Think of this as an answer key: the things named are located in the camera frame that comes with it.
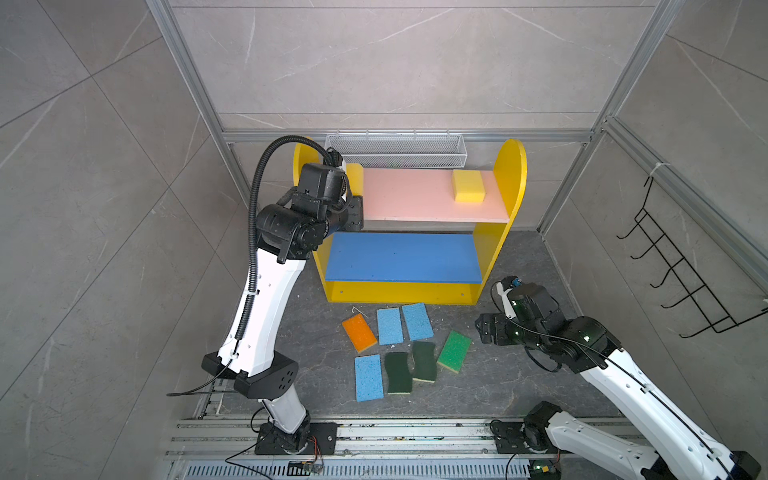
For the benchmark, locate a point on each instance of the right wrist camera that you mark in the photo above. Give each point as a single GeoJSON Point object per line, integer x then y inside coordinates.
{"type": "Point", "coordinates": [510, 283]}

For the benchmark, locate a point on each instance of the white wire mesh basket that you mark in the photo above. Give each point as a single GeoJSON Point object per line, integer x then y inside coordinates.
{"type": "Point", "coordinates": [401, 151]}

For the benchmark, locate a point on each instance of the yellow sponge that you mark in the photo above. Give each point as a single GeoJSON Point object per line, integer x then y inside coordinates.
{"type": "Point", "coordinates": [355, 176]}
{"type": "Point", "coordinates": [468, 187]}

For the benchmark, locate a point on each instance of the blue sponge lower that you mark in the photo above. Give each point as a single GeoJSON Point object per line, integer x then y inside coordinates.
{"type": "Point", "coordinates": [368, 378]}

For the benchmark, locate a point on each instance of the black wire hook rack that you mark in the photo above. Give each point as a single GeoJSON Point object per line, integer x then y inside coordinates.
{"type": "Point", "coordinates": [716, 316]}

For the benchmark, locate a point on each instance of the dark green sponge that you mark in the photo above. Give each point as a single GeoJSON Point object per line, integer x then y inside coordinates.
{"type": "Point", "coordinates": [399, 378]}
{"type": "Point", "coordinates": [425, 366]}

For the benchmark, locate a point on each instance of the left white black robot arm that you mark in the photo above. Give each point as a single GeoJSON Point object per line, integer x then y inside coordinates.
{"type": "Point", "coordinates": [283, 236]}

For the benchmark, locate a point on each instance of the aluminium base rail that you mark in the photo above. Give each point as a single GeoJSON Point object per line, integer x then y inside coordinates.
{"type": "Point", "coordinates": [364, 448]}

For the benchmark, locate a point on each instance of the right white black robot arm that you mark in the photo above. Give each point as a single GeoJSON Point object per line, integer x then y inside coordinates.
{"type": "Point", "coordinates": [675, 448]}

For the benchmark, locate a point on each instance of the blue sponge upper left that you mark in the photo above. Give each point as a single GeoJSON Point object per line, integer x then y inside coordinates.
{"type": "Point", "coordinates": [389, 326]}

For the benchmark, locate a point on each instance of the orange sponge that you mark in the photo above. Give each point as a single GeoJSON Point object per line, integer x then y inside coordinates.
{"type": "Point", "coordinates": [359, 333]}

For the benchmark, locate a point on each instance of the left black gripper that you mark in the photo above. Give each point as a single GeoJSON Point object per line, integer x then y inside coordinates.
{"type": "Point", "coordinates": [352, 214]}

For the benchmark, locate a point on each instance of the blue sponge upper right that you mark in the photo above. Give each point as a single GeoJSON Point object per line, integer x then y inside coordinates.
{"type": "Point", "coordinates": [417, 322]}

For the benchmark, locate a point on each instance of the light green sponge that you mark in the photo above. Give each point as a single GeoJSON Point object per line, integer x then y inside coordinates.
{"type": "Point", "coordinates": [454, 352]}

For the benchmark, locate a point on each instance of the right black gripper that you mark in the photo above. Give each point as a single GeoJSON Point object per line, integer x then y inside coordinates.
{"type": "Point", "coordinates": [498, 319]}

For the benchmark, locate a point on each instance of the yellow pink blue shelf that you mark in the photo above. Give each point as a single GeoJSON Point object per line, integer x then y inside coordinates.
{"type": "Point", "coordinates": [419, 245]}

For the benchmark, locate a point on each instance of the blue sponge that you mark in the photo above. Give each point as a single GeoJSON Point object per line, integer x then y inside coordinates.
{"type": "Point", "coordinates": [417, 322]}
{"type": "Point", "coordinates": [368, 378]}
{"type": "Point", "coordinates": [389, 326]}

